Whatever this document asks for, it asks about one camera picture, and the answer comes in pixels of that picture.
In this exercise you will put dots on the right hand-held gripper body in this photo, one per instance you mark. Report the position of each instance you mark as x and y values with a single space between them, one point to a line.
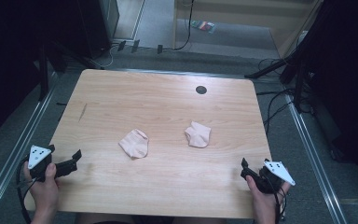
276 169

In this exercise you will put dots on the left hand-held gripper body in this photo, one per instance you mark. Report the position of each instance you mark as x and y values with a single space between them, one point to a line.
38 155

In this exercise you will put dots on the pink sock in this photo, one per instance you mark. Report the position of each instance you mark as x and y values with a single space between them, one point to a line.
198 135
135 144

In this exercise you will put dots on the person's left hand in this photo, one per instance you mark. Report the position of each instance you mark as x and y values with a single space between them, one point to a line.
45 193

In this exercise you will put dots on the person's right hand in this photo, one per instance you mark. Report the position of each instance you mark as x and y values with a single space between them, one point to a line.
265 203

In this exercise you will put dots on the black tripod stand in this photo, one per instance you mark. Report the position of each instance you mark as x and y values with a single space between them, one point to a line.
43 71

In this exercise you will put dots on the black table grommet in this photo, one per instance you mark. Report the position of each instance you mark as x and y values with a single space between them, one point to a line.
201 90

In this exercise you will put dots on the black metal stand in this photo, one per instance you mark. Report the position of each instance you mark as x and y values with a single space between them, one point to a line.
298 81

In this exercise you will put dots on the dark curtain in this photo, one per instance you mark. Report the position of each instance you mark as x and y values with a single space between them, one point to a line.
9 62
348 77

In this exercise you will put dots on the black cabinet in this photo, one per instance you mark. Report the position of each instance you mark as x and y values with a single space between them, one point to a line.
94 25

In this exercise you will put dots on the colourful packet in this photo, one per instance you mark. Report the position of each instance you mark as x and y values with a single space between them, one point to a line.
203 26

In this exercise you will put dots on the beige wooden panel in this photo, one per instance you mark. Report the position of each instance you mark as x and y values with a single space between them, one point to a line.
230 12

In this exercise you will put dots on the metal floor rail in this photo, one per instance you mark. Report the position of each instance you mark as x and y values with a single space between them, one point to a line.
313 155
18 149

